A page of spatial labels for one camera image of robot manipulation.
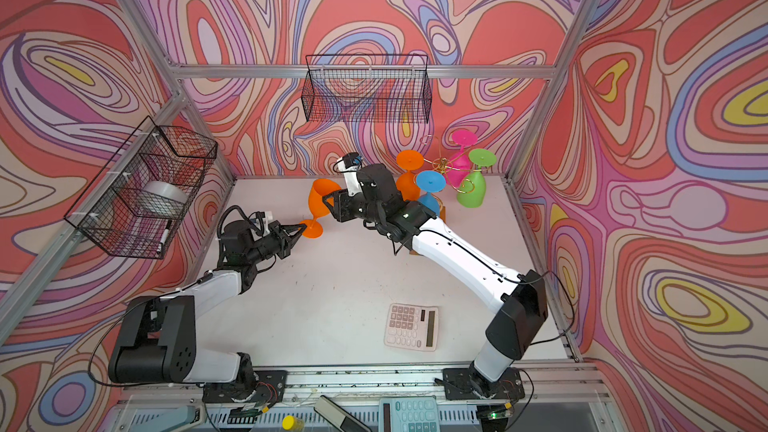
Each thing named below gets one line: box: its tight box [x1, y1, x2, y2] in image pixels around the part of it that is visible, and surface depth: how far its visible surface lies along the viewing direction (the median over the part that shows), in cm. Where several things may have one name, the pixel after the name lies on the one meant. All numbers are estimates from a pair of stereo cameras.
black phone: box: [313, 395, 373, 432], surface depth 69 cm
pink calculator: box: [384, 303, 439, 352], surface depth 83 cm
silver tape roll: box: [142, 181, 189, 205], surface depth 75 cm
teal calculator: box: [378, 395, 440, 432], surface depth 69 cm
